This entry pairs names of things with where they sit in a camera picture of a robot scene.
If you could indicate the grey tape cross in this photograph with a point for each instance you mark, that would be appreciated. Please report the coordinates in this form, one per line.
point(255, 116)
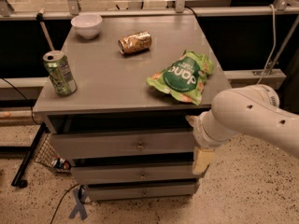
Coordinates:
point(79, 208)

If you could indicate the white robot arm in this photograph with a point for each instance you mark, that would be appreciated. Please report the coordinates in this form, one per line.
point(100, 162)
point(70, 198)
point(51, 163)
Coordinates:
point(252, 110)

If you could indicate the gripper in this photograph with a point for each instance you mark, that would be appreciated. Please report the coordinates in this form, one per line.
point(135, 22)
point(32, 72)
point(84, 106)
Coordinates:
point(200, 133)

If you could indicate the green soda can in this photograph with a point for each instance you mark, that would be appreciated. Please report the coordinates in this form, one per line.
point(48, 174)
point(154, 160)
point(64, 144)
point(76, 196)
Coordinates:
point(60, 74)

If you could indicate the grey bottom drawer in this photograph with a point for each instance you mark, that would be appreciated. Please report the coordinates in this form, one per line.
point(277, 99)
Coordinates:
point(151, 190)

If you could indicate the black floor stand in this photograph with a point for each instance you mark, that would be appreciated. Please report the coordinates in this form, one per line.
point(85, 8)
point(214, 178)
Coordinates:
point(18, 181)

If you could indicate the wire mesh basket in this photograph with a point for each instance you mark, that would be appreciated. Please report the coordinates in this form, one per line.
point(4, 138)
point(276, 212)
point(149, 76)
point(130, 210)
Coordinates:
point(48, 157)

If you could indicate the white ceramic bowl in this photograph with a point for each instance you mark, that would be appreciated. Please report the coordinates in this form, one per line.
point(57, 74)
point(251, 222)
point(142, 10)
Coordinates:
point(87, 25)

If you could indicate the grey middle drawer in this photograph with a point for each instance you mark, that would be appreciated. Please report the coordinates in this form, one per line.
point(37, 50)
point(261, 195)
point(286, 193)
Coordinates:
point(136, 172)

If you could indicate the grey top drawer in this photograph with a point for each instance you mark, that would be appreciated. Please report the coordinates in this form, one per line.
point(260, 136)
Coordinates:
point(100, 145)

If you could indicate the grey drawer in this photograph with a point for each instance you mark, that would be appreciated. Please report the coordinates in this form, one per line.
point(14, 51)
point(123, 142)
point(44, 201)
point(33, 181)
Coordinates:
point(136, 172)
point(151, 190)
point(100, 145)

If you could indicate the crushed orange soda can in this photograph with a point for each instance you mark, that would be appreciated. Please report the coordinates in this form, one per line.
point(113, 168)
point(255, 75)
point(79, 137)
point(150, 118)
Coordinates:
point(135, 42)

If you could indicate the wooden stick with black tip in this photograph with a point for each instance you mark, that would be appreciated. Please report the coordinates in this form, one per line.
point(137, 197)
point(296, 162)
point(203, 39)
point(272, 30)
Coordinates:
point(40, 19)

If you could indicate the green chip bag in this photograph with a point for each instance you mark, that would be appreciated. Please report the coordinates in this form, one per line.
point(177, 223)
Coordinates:
point(185, 78)

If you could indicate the grey drawer cabinet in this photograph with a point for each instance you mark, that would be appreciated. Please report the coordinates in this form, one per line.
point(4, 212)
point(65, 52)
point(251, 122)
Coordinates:
point(112, 94)

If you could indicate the metal railing frame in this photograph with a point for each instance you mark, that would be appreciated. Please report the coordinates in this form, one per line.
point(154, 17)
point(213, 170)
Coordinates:
point(27, 9)

